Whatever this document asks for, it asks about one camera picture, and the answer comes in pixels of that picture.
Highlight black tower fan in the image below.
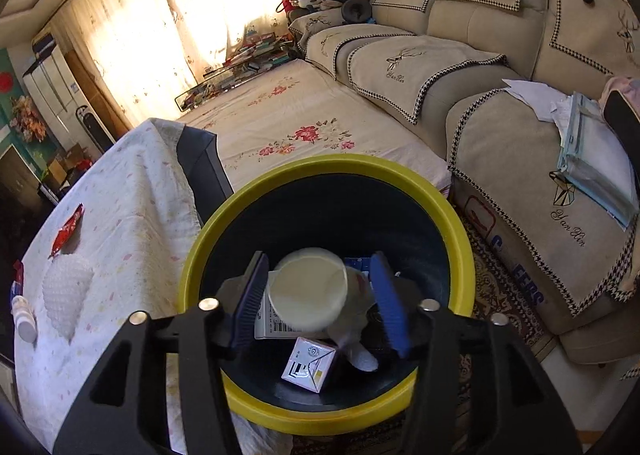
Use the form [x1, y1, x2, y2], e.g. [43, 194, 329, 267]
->
[75, 106, 116, 153]

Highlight brown cardboard box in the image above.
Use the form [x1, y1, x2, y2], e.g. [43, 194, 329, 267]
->
[47, 158, 81, 186]

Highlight pile of books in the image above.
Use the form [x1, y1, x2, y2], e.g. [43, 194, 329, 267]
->
[202, 32, 301, 86]

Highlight dark grey table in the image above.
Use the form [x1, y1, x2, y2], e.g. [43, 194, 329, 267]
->
[176, 126, 235, 228]

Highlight floral bedsheet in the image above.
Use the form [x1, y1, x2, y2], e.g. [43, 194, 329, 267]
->
[175, 58, 453, 196]

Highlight cream plastic cup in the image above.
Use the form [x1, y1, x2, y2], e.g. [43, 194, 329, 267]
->
[264, 247, 348, 335]

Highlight white loose papers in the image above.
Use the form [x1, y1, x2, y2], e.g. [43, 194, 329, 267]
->
[502, 79, 576, 123]

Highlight white green floral box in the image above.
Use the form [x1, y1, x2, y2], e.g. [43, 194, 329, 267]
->
[254, 305, 301, 341]

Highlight yellow round trash bin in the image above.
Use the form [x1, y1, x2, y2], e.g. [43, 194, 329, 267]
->
[177, 154, 476, 436]

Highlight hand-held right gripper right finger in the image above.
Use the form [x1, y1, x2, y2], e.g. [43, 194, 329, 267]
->
[369, 251, 583, 455]

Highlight pink and black bag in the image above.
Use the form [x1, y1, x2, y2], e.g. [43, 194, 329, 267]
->
[601, 76, 640, 136]

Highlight glass low table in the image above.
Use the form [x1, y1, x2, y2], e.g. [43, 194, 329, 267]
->
[174, 32, 301, 111]

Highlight brown patterned rug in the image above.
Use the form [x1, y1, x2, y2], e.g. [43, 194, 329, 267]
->
[290, 208, 561, 455]

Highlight red snack wrapper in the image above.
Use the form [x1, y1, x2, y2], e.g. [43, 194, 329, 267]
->
[49, 204, 83, 258]

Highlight cream embroidered curtain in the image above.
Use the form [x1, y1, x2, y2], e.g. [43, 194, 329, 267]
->
[50, 0, 321, 128]

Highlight dark grey neck pillow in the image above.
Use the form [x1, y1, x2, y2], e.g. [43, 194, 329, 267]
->
[340, 0, 372, 21]

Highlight white dotted tablecloth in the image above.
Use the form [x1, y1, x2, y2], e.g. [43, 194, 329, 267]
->
[12, 118, 296, 455]

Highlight small white purple carton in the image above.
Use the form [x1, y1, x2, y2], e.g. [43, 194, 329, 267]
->
[281, 336, 337, 393]

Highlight small white bottle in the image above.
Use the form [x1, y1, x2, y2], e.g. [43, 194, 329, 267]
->
[11, 295, 37, 343]

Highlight light blue folder stack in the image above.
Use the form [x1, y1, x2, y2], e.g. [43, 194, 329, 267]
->
[556, 92, 640, 228]

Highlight artificial flower bunch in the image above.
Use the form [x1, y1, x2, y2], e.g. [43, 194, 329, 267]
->
[10, 95, 48, 143]

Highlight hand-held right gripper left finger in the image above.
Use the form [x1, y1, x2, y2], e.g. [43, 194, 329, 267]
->
[52, 251, 271, 455]

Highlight large black television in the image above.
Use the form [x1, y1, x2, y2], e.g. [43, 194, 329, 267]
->
[0, 148, 41, 208]

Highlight beige sofa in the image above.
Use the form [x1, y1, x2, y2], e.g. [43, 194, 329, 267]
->
[287, 0, 640, 366]

